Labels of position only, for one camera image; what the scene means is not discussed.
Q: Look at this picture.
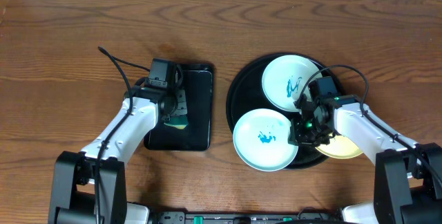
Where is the white plate with blue splat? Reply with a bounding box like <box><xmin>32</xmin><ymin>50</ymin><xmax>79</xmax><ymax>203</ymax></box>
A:
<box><xmin>233</xmin><ymin>109</ymin><xmax>298</xmax><ymax>172</ymax></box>

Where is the yellow plate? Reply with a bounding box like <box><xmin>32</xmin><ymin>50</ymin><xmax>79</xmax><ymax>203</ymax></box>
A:
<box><xmin>316</xmin><ymin>136</ymin><xmax>363</xmax><ymax>159</ymax></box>

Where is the green yellow sponge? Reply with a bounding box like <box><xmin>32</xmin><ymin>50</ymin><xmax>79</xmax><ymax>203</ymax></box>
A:
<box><xmin>164</xmin><ymin>115</ymin><xmax>189</xmax><ymax>130</ymax></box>

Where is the right black cable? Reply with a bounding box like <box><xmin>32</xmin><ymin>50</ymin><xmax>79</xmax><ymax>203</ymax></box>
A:
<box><xmin>298</xmin><ymin>64</ymin><xmax>442</xmax><ymax>187</ymax></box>

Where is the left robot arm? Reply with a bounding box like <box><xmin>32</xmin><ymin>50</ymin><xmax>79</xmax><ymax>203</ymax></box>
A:
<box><xmin>48</xmin><ymin>86</ymin><xmax>186</xmax><ymax>223</ymax></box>

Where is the white plate with M stain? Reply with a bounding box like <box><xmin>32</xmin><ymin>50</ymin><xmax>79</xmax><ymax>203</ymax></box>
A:
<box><xmin>262</xmin><ymin>55</ymin><xmax>319</xmax><ymax>112</ymax></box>

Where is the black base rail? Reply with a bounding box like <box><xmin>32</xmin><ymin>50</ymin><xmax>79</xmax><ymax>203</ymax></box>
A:
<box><xmin>147</xmin><ymin>212</ymin><xmax>344</xmax><ymax>224</ymax></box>

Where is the black round tray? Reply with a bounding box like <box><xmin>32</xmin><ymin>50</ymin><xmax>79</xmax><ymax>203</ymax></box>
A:
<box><xmin>227</xmin><ymin>53</ymin><xmax>344</xmax><ymax>169</ymax></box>

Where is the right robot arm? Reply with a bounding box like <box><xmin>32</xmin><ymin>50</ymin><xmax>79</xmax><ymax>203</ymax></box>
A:
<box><xmin>290</xmin><ymin>95</ymin><xmax>441</xmax><ymax>223</ymax></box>

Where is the black rectangular tray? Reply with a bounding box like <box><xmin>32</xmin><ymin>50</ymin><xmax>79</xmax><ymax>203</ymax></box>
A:
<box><xmin>144</xmin><ymin>64</ymin><xmax>214</xmax><ymax>151</ymax></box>

